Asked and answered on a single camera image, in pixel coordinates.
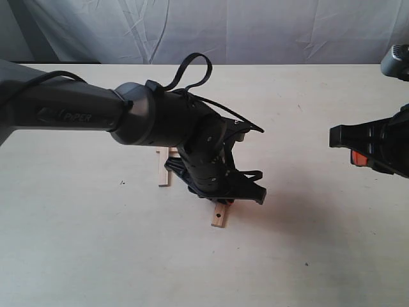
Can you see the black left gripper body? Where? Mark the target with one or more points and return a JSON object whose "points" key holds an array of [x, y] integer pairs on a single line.
{"points": [[206, 162]]}

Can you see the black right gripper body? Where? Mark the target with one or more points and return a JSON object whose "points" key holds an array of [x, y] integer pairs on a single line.
{"points": [[384, 142]]}

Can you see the wood stick with magnets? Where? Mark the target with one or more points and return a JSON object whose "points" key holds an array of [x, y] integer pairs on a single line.
{"points": [[220, 215]]}

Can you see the plain light wood stick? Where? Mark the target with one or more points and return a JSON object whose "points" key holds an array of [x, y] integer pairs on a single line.
{"points": [[163, 173]]}

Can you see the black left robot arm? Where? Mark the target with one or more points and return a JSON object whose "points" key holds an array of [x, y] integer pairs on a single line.
{"points": [[137, 114]]}

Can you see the wood stick end piece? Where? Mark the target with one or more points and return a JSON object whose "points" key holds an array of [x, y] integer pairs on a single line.
{"points": [[172, 153]]}

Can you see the white backdrop cloth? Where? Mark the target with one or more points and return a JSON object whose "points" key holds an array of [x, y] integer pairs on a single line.
{"points": [[228, 32]]}

